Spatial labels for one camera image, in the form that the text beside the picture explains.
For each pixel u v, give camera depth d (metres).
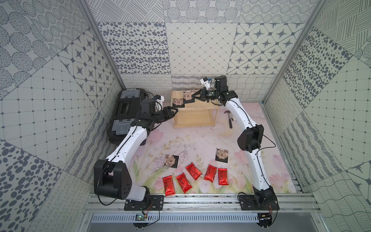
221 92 0.76
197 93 0.86
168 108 0.74
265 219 0.73
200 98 0.83
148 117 0.64
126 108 0.93
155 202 0.74
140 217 0.72
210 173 0.82
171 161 0.88
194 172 0.82
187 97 0.88
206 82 0.85
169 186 0.77
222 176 0.81
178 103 0.91
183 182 0.78
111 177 0.42
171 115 0.72
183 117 1.11
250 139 0.63
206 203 0.76
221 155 0.91
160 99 0.76
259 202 0.66
